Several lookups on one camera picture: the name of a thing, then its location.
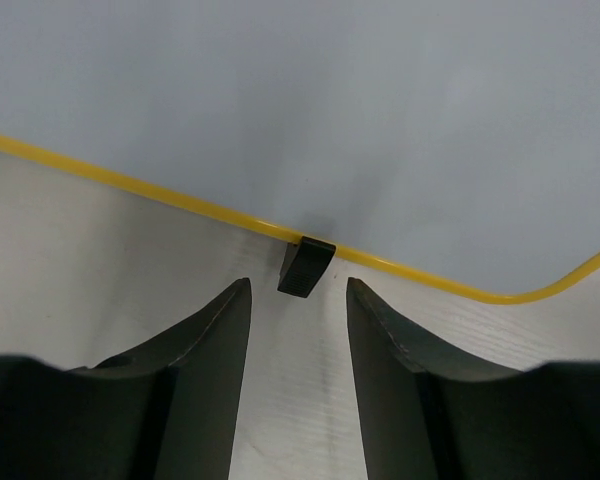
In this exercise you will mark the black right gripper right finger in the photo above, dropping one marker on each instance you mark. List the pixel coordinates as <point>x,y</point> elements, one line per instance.
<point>430,410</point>

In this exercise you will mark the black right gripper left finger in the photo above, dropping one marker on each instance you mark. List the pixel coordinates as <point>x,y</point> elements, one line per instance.
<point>164,409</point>

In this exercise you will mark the yellow framed whiteboard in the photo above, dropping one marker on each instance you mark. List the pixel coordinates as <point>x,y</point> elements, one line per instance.
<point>454,143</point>

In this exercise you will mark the black whiteboard foot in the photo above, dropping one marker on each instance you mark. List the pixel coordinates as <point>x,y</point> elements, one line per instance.
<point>304,264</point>

